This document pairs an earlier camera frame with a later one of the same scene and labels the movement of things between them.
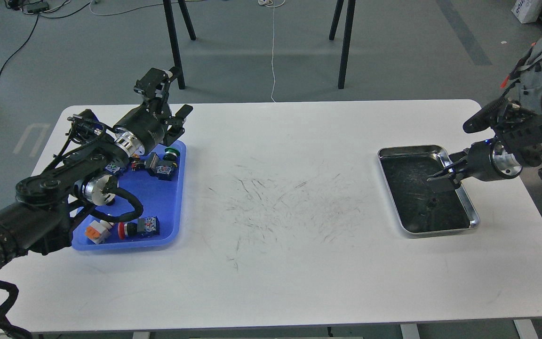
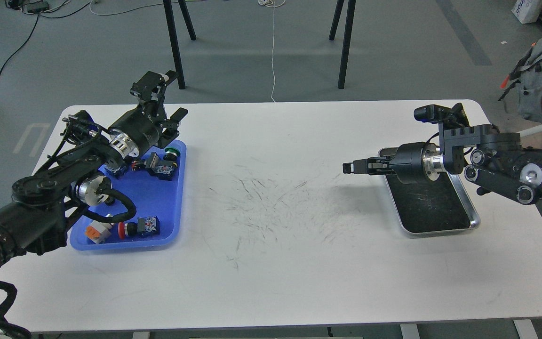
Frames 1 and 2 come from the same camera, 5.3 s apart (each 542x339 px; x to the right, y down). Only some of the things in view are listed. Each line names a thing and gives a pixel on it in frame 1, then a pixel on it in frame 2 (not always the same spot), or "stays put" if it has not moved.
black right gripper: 487,160 -> 409,160
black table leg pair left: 167,6 stays put
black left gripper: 151,125 stays put
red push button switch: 144,227 stays put
